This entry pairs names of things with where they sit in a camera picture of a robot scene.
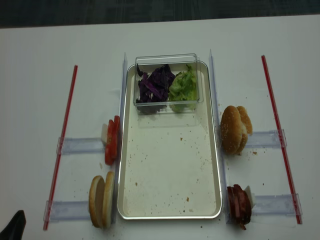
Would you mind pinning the clear plastic salad box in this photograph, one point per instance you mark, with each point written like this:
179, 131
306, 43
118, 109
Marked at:
177, 63

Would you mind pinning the right clear vertical rail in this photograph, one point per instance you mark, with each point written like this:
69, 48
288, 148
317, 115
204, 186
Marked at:
218, 140

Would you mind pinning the clear rail lower right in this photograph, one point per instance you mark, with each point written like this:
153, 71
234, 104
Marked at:
284, 205

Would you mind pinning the shredded purple cabbage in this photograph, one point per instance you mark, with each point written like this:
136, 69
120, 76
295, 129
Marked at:
154, 88

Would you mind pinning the metal baking tray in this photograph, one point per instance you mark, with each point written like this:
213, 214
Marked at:
169, 166

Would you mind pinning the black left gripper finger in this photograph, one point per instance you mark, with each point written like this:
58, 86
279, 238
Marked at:
15, 228

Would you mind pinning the clear rail lower left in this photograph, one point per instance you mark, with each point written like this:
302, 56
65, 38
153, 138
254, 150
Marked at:
56, 211

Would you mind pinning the green lettuce pile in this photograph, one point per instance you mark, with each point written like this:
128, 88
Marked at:
184, 86

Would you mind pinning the clear rail upper right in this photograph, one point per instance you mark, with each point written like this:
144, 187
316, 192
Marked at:
267, 139

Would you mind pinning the red strip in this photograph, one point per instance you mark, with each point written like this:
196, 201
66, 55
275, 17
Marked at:
296, 203
58, 157

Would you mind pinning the white tomato backstop block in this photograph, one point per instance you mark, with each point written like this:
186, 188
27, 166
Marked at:
104, 132

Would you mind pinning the rear tomato slice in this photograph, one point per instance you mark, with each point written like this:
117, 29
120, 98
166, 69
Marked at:
115, 133

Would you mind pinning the sesame bun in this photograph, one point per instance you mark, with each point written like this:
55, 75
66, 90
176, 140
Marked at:
247, 128
231, 130

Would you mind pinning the bun slice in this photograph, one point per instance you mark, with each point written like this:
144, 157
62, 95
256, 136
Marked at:
108, 200
95, 200

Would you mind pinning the clear rail upper left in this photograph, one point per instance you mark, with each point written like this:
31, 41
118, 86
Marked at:
68, 145

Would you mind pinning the left red strip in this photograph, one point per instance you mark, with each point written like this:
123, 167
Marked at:
58, 157

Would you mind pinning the sesame top bun front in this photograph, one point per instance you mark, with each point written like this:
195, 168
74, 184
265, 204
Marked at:
231, 130

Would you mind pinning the sliced meat patties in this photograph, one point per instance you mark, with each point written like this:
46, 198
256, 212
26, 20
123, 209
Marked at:
240, 211

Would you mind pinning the white meat backstop block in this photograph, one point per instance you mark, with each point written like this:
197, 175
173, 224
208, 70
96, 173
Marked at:
251, 196

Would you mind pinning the sesame top bun rear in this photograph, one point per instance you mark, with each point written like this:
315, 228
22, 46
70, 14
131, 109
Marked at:
247, 128

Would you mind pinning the right red strip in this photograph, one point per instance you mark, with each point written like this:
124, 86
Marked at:
296, 203

